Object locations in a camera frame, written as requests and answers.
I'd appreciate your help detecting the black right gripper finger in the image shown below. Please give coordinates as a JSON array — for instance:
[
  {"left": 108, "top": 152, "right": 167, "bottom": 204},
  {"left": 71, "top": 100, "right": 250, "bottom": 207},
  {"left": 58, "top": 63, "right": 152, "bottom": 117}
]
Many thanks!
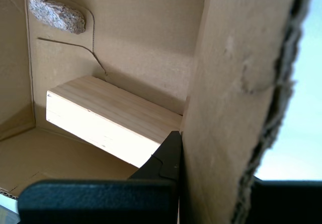
[
  {"left": 18, "top": 130, "right": 183, "bottom": 224},
  {"left": 248, "top": 175, "right": 322, "bottom": 224}
]

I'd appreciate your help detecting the brown cardboard box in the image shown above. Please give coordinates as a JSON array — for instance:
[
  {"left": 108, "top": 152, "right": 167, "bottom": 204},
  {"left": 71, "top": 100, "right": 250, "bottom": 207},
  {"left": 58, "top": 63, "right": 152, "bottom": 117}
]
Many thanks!
[{"left": 0, "top": 0, "right": 311, "bottom": 224}]

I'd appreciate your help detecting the light wooden block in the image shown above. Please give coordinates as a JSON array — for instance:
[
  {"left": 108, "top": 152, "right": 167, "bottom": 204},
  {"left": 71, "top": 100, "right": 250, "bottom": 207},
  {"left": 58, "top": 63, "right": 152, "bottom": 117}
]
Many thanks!
[{"left": 46, "top": 75, "right": 183, "bottom": 169}]

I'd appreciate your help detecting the speckled pinkish granite rock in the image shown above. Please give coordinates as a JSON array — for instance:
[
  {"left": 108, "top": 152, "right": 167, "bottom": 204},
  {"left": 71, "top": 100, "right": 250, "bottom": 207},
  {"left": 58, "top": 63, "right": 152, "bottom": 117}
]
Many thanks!
[{"left": 28, "top": 0, "right": 87, "bottom": 35}]

